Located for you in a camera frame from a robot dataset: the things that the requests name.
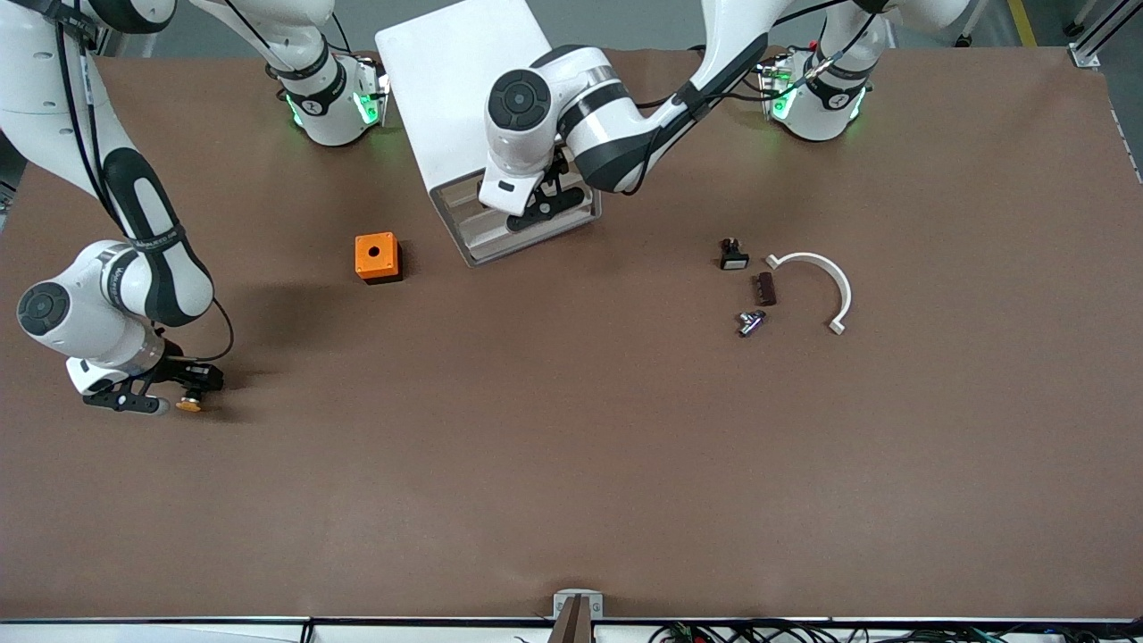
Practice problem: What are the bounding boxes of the white drawer cabinet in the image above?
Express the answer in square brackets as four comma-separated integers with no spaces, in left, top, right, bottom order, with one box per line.
[375,0,604,268]

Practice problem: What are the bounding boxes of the white curved plastic clamp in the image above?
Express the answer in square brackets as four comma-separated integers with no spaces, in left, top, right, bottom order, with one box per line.
[765,252,854,336]

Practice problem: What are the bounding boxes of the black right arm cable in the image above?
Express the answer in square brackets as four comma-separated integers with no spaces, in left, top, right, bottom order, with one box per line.
[165,295,236,365]

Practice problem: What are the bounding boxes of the black base cable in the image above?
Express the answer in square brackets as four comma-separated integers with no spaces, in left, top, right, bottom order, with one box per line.
[689,43,769,95]

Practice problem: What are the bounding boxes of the orange button enclosure box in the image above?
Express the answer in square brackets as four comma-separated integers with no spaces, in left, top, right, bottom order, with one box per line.
[355,232,403,285]

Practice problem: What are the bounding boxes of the grey metal bracket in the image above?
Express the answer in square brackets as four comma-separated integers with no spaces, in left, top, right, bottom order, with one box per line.
[553,589,605,621]

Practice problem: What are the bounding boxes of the black cable bundle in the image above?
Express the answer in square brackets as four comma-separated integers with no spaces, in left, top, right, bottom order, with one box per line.
[652,621,1143,643]

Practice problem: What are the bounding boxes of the aluminium frame profile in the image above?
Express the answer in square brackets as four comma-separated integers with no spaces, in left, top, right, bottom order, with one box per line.
[1067,0,1143,71]

